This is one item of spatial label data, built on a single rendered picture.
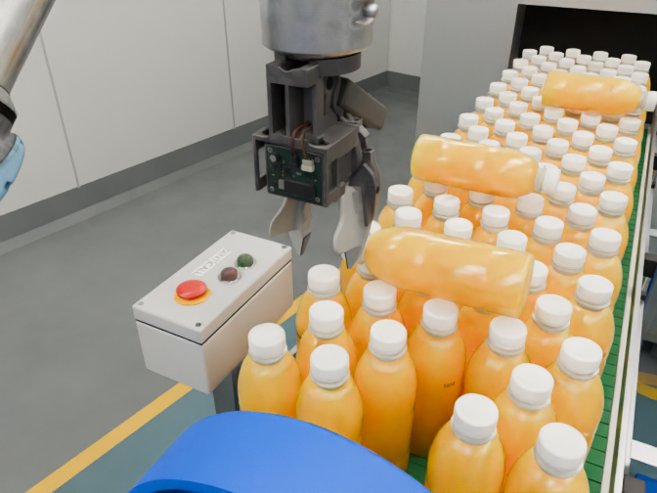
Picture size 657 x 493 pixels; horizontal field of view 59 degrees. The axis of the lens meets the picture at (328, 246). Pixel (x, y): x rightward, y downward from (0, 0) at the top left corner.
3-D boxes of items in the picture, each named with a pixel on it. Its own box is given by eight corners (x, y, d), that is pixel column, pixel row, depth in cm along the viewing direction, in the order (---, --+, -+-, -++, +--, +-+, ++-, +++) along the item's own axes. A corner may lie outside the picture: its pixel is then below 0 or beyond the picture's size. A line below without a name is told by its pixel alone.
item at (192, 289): (170, 298, 68) (168, 290, 68) (190, 283, 71) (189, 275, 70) (195, 306, 67) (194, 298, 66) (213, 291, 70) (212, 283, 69)
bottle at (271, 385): (246, 443, 74) (235, 331, 64) (301, 437, 75) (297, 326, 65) (247, 491, 68) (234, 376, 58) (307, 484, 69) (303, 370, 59)
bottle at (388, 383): (374, 494, 68) (383, 379, 58) (339, 453, 73) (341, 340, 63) (419, 465, 71) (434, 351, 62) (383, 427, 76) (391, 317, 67)
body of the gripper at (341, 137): (252, 197, 51) (242, 57, 45) (301, 162, 57) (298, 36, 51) (329, 216, 48) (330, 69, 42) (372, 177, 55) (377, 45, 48)
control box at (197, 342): (145, 369, 72) (130, 303, 67) (237, 286, 87) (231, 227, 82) (209, 396, 68) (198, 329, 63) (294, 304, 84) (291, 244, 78)
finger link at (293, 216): (252, 262, 57) (264, 185, 52) (284, 236, 62) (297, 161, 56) (279, 277, 57) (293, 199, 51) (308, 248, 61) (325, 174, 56)
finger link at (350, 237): (327, 291, 55) (306, 201, 51) (353, 261, 59) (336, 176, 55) (356, 294, 53) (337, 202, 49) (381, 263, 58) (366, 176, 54)
